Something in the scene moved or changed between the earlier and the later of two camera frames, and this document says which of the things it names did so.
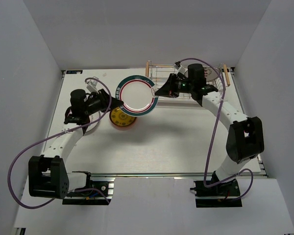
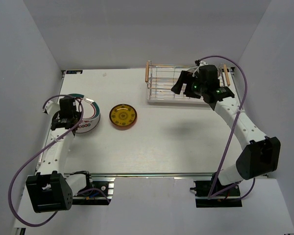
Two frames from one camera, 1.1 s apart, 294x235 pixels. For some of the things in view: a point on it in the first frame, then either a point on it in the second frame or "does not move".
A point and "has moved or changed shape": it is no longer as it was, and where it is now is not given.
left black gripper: (104, 97) to (78, 114)
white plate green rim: (137, 93) has moved or changed shape
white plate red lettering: (92, 126) does not move
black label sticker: (74, 71) does not move
